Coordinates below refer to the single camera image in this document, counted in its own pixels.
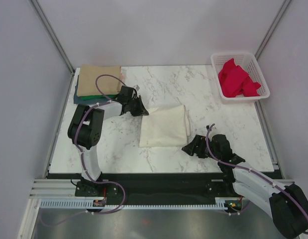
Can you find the folded blue grey t shirt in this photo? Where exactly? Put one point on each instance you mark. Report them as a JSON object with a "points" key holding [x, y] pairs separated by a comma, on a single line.
{"points": [[77, 101]]}

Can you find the left aluminium frame post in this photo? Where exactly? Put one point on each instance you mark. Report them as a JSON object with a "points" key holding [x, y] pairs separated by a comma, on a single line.
{"points": [[51, 33]]}

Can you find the white slotted cable duct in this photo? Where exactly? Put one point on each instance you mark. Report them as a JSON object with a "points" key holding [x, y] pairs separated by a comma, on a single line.
{"points": [[92, 204]]}

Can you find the aluminium frame post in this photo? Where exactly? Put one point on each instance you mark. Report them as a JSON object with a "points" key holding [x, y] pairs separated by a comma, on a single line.
{"points": [[273, 26], [51, 33]]}

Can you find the red t shirt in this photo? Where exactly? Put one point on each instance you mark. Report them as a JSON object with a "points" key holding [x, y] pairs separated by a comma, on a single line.
{"points": [[235, 81]]}

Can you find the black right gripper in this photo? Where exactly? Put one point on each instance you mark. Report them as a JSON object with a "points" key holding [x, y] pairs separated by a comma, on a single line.
{"points": [[190, 147]]}

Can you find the folded tan t shirt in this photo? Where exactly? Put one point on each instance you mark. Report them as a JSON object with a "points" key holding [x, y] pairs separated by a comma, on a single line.
{"points": [[87, 80]]}

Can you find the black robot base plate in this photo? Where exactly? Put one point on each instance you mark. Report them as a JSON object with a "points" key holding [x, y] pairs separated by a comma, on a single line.
{"points": [[165, 187]]}

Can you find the white plastic laundry basket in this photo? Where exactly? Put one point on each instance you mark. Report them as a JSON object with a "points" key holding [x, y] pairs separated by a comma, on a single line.
{"points": [[247, 62]]}

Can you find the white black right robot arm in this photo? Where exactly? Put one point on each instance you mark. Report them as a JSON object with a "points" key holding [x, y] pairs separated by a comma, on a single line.
{"points": [[286, 205]]}

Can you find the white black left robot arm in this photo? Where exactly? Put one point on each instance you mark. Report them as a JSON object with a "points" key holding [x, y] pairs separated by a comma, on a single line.
{"points": [[85, 132]]}

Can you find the folded green t shirt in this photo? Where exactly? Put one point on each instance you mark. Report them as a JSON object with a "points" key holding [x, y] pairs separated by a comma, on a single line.
{"points": [[92, 97]]}

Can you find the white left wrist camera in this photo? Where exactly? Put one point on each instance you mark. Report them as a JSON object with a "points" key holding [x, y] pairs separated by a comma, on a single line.
{"points": [[137, 87]]}

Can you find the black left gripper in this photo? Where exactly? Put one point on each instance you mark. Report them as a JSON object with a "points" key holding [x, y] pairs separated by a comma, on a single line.
{"points": [[141, 110]]}

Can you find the cream white t shirt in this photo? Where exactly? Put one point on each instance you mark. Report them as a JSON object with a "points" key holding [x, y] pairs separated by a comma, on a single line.
{"points": [[165, 127]]}

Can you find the right aluminium frame post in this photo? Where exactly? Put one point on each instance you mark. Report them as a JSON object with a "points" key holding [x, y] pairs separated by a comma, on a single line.
{"points": [[273, 26]]}

